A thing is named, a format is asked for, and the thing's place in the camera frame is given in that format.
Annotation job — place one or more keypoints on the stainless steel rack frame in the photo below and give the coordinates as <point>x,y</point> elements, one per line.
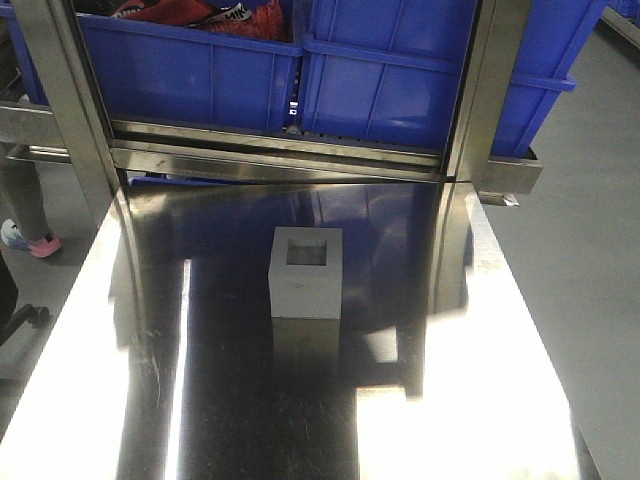
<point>75,128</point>

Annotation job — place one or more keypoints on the red black clothing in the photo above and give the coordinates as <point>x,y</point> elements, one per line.
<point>264,22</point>

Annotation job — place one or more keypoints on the blue plastic bin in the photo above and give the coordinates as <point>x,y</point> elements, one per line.
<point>389,71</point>

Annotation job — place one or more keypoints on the person leg with sneaker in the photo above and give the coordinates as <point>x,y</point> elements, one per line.
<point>27,229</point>

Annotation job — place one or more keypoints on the gray hollow cube base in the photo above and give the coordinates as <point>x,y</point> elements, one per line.
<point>306,273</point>

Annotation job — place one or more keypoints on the blue bin with clothes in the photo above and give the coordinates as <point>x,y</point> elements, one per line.
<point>178,74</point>

